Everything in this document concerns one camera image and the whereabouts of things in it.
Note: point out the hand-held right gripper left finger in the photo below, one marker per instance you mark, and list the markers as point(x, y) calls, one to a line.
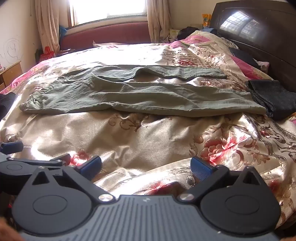
point(91, 165)

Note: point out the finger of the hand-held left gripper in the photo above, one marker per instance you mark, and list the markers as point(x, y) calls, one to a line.
point(12, 146)
point(60, 160)

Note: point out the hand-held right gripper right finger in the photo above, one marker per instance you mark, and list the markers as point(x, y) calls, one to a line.
point(200, 168)

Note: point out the green pants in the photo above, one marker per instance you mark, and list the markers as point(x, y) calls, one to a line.
point(138, 97)

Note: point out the floral satin blanket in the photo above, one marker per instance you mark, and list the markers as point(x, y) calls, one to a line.
point(138, 139)

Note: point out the wooden nightstand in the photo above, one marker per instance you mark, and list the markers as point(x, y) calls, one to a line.
point(11, 74)

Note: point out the red bag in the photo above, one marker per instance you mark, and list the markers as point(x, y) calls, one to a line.
point(47, 54)

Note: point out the dark folded jeans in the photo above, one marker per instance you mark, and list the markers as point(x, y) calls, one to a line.
point(275, 97)

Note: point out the black folded cloth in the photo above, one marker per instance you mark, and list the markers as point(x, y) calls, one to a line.
point(244, 56)

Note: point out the white cloth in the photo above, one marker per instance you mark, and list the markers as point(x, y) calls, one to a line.
point(108, 44)

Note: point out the blue bag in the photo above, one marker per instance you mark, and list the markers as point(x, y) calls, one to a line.
point(62, 31)

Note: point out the beige curtain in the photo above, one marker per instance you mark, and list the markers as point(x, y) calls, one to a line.
point(157, 18)
point(48, 23)

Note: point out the maroon padded sofa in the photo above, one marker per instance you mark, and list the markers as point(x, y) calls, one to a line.
point(104, 34)

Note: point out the pale cloth pile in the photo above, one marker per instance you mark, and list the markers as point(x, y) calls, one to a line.
point(175, 36)

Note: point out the black garment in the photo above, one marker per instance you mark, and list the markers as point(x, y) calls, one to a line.
point(188, 32)

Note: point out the blue cloth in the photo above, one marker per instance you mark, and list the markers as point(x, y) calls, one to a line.
point(209, 31)

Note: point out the dark wooden headboard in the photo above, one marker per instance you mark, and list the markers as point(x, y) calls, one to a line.
point(266, 46)

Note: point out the window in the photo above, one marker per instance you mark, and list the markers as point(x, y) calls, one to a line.
point(108, 9)

